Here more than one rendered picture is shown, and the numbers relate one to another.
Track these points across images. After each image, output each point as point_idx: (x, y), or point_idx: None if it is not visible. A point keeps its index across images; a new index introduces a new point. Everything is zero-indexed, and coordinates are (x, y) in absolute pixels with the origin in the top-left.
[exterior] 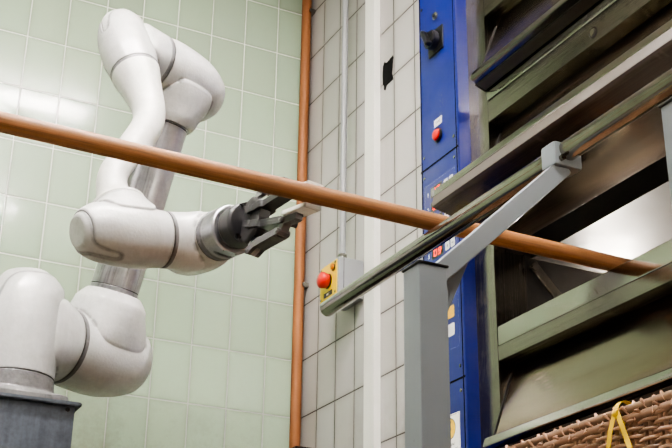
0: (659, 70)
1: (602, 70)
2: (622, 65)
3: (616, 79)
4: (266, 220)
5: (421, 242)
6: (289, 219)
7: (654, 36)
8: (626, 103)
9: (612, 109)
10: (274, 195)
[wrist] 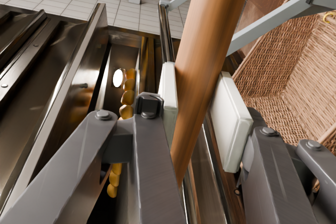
0: (44, 165)
1: (4, 191)
2: (25, 169)
3: (32, 176)
4: (282, 196)
5: (195, 219)
6: (260, 121)
7: (31, 144)
8: (167, 38)
9: (166, 43)
10: (153, 153)
